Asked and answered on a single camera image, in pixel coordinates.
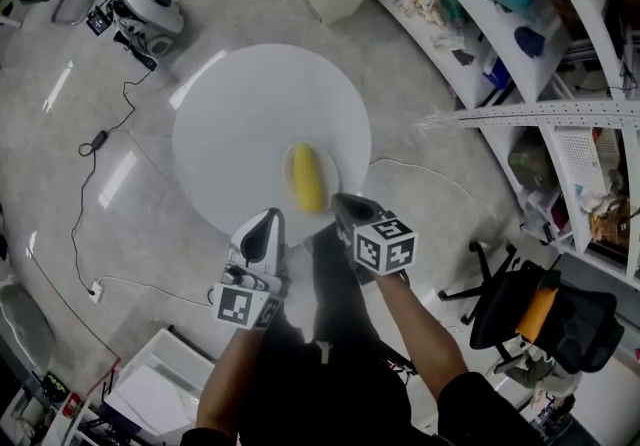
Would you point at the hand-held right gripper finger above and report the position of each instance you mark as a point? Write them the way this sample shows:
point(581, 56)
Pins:
point(367, 211)
point(347, 224)

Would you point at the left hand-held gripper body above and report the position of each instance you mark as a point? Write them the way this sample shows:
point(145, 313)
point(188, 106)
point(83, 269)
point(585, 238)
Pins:
point(235, 304)

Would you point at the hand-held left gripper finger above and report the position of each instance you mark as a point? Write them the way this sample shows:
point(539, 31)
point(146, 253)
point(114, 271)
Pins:
point(242, 246)
point(277, 249)

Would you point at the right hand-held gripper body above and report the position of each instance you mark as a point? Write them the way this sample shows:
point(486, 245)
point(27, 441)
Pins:
point(385, 246)

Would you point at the yellow banana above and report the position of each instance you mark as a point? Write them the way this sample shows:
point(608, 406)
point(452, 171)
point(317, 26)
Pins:
point(305, 174)

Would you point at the person's left forearm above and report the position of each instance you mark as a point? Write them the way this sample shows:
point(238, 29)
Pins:
point(225, 374)

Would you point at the person's right forearm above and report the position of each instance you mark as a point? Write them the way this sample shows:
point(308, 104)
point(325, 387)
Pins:
point(420, 329)

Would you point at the round white table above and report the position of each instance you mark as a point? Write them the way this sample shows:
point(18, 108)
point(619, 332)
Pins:
point(260, 109)

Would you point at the person's black trousers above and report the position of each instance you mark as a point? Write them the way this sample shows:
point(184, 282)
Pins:
point(335, 284)

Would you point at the white power strip lead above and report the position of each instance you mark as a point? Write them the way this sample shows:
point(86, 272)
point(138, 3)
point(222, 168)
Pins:
point(150, 284)

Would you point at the white storage box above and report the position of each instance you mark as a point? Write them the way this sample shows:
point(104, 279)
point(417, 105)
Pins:
point(155, 384)

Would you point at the white power strip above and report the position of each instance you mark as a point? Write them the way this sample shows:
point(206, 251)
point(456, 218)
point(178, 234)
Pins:
point(96, 292)

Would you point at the orange cushion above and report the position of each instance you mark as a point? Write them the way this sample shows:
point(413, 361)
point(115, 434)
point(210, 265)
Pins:
point(537, 314)

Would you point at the dark green bag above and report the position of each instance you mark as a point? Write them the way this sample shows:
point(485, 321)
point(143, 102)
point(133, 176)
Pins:
point(530, 164)

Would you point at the blue box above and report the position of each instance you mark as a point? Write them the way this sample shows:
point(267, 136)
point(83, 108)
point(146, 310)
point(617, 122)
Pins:
point(496, 74)

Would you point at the person's black shirt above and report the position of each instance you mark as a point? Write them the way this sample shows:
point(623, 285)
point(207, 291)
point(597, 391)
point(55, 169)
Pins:
point(475, 414)

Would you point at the black office chair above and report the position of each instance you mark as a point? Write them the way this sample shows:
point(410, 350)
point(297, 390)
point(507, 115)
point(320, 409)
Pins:
point(575, 324)

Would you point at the white metal shelf unit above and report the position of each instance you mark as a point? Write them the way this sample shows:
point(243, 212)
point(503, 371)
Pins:
point(550, 110)

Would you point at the grey rounded cover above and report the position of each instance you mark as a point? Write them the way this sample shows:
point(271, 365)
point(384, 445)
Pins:
point(25, 326)

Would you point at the black rectangular box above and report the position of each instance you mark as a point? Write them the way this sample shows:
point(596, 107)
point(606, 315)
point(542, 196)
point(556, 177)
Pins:
point(145, 59)

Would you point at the heap of colourful bags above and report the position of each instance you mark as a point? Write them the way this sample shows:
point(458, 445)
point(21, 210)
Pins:
point(425, 4)

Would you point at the white perforated basket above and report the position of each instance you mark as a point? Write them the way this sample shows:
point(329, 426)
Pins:
point(580, 154)

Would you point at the dark blue cloth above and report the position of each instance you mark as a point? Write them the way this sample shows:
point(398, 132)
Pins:
point(530, 41)

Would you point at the white grey round machine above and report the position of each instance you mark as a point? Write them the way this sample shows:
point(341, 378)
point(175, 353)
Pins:
point(155, 14)

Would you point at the small black screen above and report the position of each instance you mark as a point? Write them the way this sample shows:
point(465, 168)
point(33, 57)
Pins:
point(97, 21)

